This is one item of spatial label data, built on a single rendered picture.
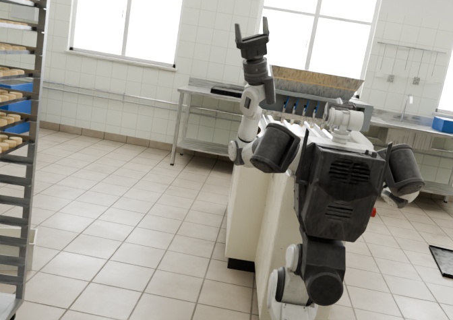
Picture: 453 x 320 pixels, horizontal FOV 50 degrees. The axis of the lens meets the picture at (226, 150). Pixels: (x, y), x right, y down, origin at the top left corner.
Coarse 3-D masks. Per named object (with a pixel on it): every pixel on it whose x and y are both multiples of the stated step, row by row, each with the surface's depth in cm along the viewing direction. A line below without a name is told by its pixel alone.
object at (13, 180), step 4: (0, 176) 201; (4, 176) 201; (8, 176) 201; (12, 176) 201; (16, 176) 202; (0, 180) 202; (4, 180) 202; (8, 180) 202; (12, 180) 202; (16, 180) 202; (20, 180) 202; (24, 180) 202; (28, 180) 202; (12, 184) 199; (16, 184) 200; (20, 184) 201; (24, 184) 202; (28, 184) 202
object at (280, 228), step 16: (272, 176) 281; (288, 176) 225; (272, 192) 269; (288, 192) 226; (272, 208) 257; (288, 208) 227; (272, 224) 247; (288, 224) 229; (272, 240) 237; (288, 240) 230; (256, 256) 298; (272, 256) 232; (256, 272) 284
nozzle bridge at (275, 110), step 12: (276, 96) 294; (300, 96) 286; (312, 96) 285; (264, 108) 296; (276, 108) 296; (288, 108) 296; (300, 108) 295; (312, 108) 295; (360, 108) 295; (372, 108) 286; (300, 120) 292; (312, 120) 292; (360, 132) 300
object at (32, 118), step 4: (4, 112) 196; (8, 112) 196; (12, 112) 196; (16, 112) 196; (20, 116) 196; (24, 116) 196; (28, 116) 196; (32, 116) 196; (36, 116) 196; (32, 120) 197; (36, 120) 197
